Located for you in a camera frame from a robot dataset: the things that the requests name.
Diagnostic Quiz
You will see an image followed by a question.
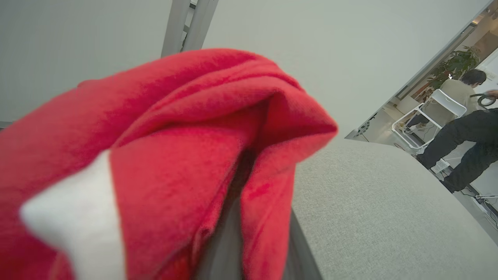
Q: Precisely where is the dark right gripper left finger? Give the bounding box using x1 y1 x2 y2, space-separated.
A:
195 150 256 280

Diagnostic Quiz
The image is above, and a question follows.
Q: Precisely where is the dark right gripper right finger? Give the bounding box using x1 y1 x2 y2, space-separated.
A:
282 208 323 280

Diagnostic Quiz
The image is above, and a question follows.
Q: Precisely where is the red white striped garment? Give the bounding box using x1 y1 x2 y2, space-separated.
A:
0 48 338 280

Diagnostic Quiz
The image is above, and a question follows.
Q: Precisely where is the white paper tag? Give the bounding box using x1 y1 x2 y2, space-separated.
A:
431 159 451 173

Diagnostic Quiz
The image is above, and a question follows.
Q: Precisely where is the white plant pot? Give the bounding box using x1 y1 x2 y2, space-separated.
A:
396 95 421 115

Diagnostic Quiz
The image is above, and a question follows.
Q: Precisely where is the person in black trousers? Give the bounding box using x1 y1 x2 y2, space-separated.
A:
416 89 498 194

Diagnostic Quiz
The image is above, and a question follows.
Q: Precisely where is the white folding chair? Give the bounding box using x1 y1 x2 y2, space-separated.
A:
391 89 467 150

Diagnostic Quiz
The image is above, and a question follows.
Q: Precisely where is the seated person in beige shirt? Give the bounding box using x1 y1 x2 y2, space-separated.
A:
405 69 487 131

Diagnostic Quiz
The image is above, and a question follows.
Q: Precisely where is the green potted plant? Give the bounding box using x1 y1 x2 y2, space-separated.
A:
426 46 482 91

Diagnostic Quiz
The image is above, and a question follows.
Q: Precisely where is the grey metal partition post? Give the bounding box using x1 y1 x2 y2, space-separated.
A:
161 0 219 58

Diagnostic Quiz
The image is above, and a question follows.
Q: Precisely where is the black coiled hose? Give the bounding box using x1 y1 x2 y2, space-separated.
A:
470 93 496 109

